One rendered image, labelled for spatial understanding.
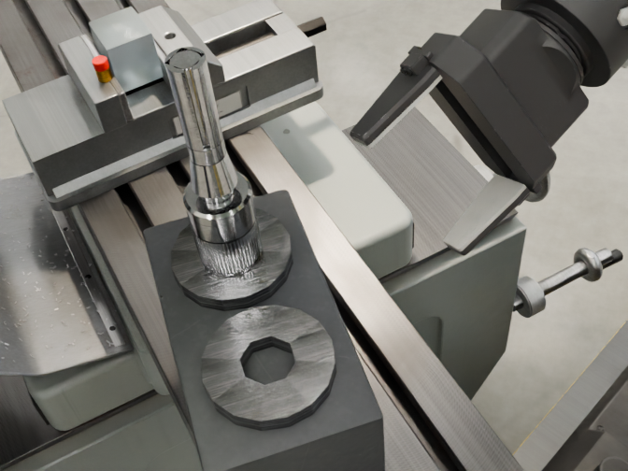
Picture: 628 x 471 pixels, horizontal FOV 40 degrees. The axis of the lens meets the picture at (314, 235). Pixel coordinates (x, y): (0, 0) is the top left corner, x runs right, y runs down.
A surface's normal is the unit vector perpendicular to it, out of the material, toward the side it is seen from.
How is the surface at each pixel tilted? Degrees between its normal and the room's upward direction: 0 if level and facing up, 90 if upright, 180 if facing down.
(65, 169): 90
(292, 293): 0
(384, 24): 0
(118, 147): 90
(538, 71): 64
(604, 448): 0
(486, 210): 35
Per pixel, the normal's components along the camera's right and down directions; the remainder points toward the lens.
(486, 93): 0.40, 0.29
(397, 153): -0.07, -0.64
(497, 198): -0.62, -0.62
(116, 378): 0.47, 0.65
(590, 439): -0.56, -0.80
